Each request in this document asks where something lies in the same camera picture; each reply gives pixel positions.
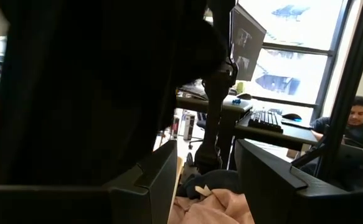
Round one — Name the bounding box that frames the black window frame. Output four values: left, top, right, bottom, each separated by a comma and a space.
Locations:
251, 0, 355, 123

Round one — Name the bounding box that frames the dark laptop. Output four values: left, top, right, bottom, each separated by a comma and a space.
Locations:
339, 143, 363, 172

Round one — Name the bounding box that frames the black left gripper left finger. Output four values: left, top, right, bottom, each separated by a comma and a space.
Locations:
103, 139, 178, 224

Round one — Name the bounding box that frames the person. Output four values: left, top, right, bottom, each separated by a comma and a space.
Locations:
310, 95, 363, 158

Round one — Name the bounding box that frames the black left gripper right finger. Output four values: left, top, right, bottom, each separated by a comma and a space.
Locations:
235, 139, 308, 224

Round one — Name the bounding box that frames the pink garment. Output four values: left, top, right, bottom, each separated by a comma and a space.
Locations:
167, 185, 256, 224

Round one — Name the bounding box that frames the black aluminium table frame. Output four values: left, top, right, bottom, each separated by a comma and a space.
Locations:
291, 0, 363, 183

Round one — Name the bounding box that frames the black mouse with blue light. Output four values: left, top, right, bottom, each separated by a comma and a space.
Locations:
281, 113, 303, 123

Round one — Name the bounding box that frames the computer tower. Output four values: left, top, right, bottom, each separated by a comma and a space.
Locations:
182, 113, 196, 141

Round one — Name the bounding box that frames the black keyboard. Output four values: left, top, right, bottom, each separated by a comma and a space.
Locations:
248, 108, 284, 133

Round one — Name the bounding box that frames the dark office desk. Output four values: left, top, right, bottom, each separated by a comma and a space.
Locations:
176, 93, 319, 170

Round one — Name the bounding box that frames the dark olive garment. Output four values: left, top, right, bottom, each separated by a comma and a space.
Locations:
0, 0, 242, 200

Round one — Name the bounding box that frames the black computer monitor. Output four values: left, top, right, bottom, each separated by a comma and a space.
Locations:
230, 3, 268, 82

